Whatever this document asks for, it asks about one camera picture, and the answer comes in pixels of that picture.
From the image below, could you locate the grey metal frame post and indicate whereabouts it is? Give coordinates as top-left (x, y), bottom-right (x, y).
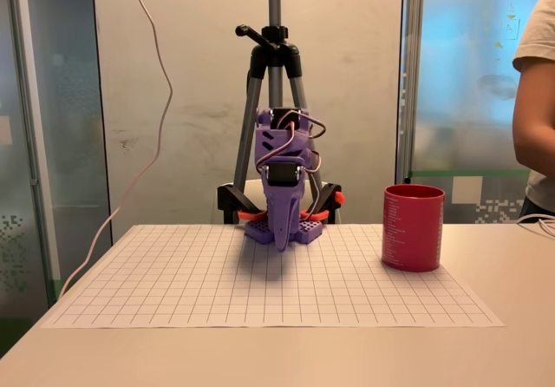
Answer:
top-left (6, 0), bottom-right (62, 301)
top-left (395, 0), bottom-right (426, 184)

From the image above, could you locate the grey black tripod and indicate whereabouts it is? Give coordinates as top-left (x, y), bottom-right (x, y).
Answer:
top-left (233, 0), bottom-right (324, 227)

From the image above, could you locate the white cable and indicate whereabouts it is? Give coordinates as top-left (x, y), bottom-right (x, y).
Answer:
top-left (518, 213), bottom-right (555, 237)

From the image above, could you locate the pink cable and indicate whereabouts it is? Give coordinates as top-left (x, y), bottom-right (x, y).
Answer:
top-left (57, 0), bottom-right (174, 299)

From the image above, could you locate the red cup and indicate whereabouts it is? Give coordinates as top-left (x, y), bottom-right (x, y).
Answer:
top-left (381, 183), bottom-right (447, 273)

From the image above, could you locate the black orange clamp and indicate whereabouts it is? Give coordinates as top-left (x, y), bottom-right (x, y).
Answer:
top-left (303, 181), bottom-right (347, 226)
top-left (216, 182), bottom-right (268, 226)

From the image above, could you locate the person in beige shirt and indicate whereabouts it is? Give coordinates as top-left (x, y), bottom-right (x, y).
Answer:
top-left (513, 0), bottom-right (555, 223)

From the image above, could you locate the white grid paper sheet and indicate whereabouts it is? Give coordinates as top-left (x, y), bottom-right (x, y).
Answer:
top-left (41, 224), bottom-right (506, 330)

